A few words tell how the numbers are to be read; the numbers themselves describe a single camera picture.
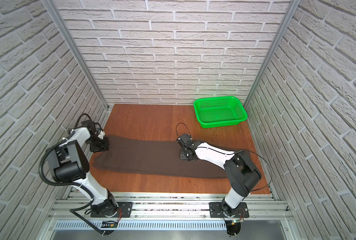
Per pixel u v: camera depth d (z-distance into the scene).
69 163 0.49
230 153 0.50
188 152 0.64
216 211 0.74
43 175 0.42
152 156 0.95
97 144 0.79
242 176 0.45
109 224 0.73
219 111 1.17
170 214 0.74
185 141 0.70
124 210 0.73
